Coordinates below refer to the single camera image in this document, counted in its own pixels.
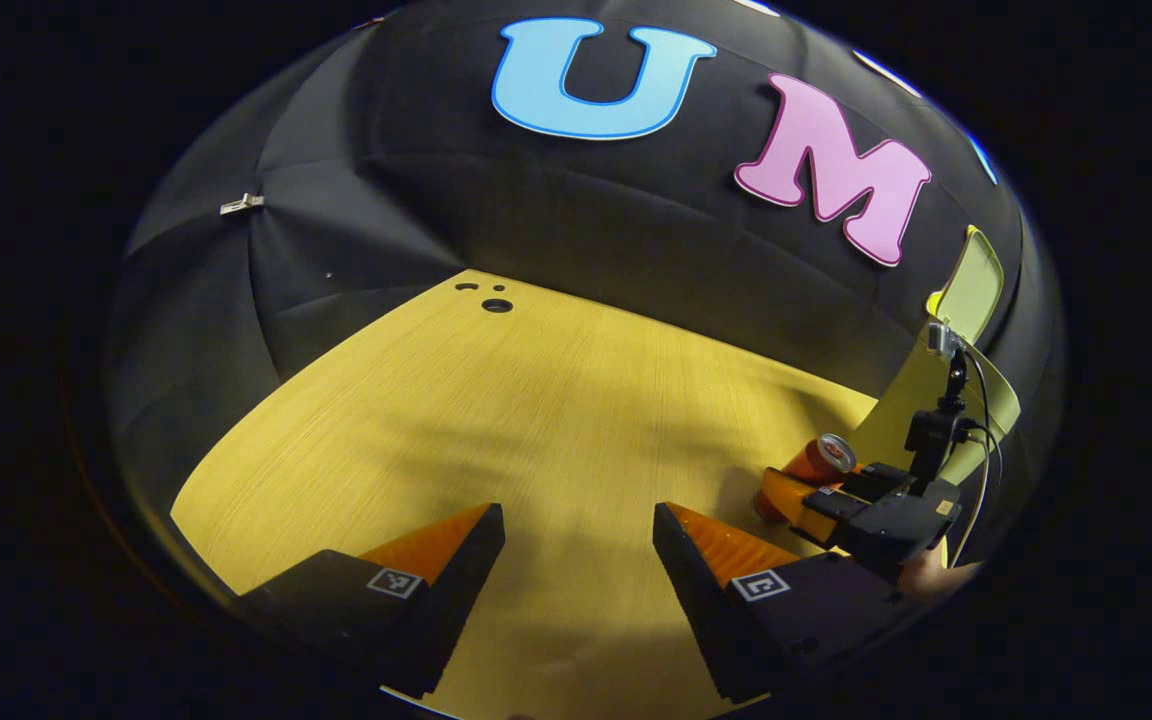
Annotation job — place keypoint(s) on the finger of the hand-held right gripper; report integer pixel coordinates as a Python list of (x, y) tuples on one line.
[(796, 505)]

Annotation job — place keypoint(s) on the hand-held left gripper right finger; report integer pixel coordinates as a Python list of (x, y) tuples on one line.
[(686, 575)]

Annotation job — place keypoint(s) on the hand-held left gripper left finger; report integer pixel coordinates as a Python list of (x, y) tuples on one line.
[(466, 570)]

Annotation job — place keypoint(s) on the orange pop can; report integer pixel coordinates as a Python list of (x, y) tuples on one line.
[(816, 462)]

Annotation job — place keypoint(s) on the green desktop garbage bin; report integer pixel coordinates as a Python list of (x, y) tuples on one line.
[(976, 290)]

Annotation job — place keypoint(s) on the black backdrop cloth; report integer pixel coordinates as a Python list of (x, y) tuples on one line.
[(536, 200)]

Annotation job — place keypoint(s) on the small white cloth clip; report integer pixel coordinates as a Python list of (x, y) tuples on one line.
[(241, 204)]

